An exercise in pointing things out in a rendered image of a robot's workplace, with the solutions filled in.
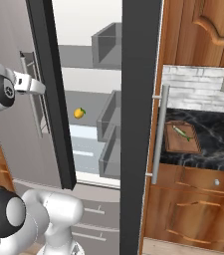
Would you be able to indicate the grey fridge door bin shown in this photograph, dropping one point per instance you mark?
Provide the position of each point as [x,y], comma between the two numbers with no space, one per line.
[108,46]
[109,116]
[112,159]

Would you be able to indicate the brown wooden cutting board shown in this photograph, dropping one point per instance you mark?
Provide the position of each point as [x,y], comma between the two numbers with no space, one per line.
[183,146]

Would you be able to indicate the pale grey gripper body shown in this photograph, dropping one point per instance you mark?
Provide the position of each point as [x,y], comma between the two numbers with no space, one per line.
[35,87]

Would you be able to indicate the dark-edged fridge door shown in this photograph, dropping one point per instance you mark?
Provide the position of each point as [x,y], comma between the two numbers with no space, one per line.
[136,99]

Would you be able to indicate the yellow lemon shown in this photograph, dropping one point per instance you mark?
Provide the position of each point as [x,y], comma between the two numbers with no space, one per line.
[79,113]

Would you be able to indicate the grey fridge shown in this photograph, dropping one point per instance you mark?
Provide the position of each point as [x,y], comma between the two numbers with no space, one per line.
[93,79]

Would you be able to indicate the wooden base cupboard door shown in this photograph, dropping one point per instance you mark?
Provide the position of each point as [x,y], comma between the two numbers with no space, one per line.
[189,219]

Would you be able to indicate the grey fridge door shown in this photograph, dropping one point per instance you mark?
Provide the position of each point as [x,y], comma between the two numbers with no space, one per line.
[14,40]

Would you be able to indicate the wooden wall cupboard door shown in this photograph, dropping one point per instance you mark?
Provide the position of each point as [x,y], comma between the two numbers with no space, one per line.
[199,30]

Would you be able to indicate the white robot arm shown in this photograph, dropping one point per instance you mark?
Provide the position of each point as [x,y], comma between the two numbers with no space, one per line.
[53,212]

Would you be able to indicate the wooden cupboard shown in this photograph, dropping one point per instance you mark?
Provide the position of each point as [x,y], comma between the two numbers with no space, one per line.
[2,166]

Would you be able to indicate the round silver drawer knob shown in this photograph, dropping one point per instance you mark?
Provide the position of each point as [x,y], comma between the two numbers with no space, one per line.
[216,182]

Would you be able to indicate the wooden drawer front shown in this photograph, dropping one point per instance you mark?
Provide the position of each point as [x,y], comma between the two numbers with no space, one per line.
[196,177]

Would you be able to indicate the grey fridge freezer drawer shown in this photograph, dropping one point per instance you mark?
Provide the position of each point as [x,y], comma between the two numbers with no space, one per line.
[100,222]

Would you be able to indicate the green fish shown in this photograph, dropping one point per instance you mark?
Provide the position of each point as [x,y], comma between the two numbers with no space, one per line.
[182,132]

